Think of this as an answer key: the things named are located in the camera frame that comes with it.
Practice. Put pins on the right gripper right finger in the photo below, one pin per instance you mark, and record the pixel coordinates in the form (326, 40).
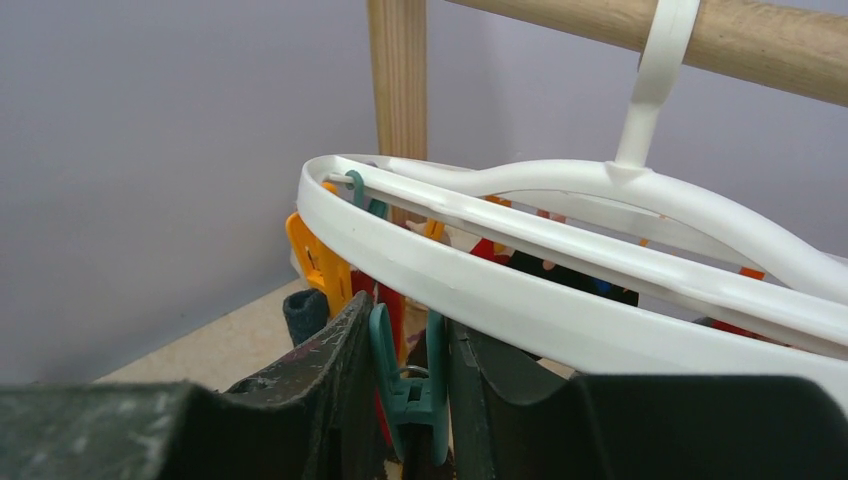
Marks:
(514, 419)

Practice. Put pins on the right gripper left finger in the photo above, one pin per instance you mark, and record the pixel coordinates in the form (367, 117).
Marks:
(309, 415)

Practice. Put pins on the teal plastic clothespin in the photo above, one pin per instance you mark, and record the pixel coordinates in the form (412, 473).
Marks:
(412, 395)

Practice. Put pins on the wooden hanger rack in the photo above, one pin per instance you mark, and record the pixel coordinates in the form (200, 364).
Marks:
(501, 90)

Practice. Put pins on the white round clip hanger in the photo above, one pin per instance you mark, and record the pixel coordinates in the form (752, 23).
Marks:
(618, 221)

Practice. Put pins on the dark navy sock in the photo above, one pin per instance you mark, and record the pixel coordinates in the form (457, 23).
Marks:
(306, 313)

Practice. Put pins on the plain red sock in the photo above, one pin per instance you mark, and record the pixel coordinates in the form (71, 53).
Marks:
(395, 307)

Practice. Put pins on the orange plastic clothespin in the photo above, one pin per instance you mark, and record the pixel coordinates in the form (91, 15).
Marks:
(321, 267)

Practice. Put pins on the grey black sock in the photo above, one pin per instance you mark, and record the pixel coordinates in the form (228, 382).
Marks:
(533, 265)

